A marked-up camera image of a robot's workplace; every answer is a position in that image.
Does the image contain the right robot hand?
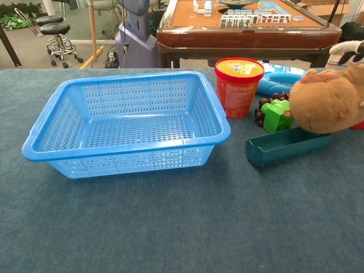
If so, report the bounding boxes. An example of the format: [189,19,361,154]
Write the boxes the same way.
[329,40,364,65]

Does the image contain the brown plush toy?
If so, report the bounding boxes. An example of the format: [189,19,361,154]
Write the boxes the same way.
[285,64,364,135]

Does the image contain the purple grey robot base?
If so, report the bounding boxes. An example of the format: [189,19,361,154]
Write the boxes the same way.
[114,0,160,69]

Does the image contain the black bag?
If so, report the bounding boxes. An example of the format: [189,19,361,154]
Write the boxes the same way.
[340,22,364,43]

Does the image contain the white plastic crate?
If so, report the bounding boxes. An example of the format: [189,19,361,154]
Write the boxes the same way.
[326,47,364,68]

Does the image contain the cardboard box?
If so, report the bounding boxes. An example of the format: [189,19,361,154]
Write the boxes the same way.
[300,0,352,16]

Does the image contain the blue detergent pump bottle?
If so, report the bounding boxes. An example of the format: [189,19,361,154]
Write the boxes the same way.
[255,61,308,96]

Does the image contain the face-up mahjong tile row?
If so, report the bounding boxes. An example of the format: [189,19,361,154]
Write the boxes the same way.
[220,14,292,28]

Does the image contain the green toy building block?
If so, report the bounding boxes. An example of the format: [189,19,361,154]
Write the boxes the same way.
[261,98,295,134]

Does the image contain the brown mahjong table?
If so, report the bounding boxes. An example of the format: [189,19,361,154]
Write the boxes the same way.
[156,0,342,69]

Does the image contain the dark purple grape bunch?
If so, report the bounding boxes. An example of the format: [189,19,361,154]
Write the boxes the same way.
[254,92,291,128]

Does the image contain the blue-backed mahjong tile row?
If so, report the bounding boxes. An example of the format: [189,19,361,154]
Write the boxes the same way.
[226,8,274,16]

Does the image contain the red cup with yellow lid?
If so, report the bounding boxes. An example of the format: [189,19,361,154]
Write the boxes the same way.
[214,57,265,119]

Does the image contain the teal rectangular plastic tray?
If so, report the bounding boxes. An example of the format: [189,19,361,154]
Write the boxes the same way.
[245,126,333,167]

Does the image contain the stacked mahjong tiles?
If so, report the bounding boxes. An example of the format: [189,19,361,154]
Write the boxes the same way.
[193,0,213,15]

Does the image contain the yellow floor strip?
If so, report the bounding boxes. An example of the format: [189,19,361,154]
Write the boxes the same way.
[79,45,105,69]

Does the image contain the wooden pole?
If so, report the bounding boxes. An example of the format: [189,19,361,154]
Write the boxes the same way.
[88,0,98,61]

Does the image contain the blue plastic perforated basket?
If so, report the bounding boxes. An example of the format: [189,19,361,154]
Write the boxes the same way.
[22,70,231,179]

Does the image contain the black round swivel stool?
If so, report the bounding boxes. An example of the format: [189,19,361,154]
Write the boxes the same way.
[39,22,84,69]
[36,0,68,27]

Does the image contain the green leafy plants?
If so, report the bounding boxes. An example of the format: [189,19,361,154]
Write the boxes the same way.
[0,2,43,29]

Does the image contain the black table leg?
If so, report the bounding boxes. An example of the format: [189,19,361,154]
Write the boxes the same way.
[0,24,22,68]

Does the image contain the black floor cables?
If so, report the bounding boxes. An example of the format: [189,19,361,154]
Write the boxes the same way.
[104,47,119,69]

